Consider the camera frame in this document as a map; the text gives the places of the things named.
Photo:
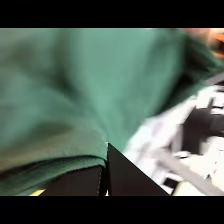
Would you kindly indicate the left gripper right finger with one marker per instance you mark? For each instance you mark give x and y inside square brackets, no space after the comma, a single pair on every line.
[126,180]

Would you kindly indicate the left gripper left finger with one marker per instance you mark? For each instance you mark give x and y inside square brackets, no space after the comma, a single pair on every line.
[83,183]

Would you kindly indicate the green T-shirt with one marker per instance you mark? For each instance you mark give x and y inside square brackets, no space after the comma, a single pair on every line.
[83,93]

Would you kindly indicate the white garment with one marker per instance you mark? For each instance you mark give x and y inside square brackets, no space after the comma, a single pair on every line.
[150,133]

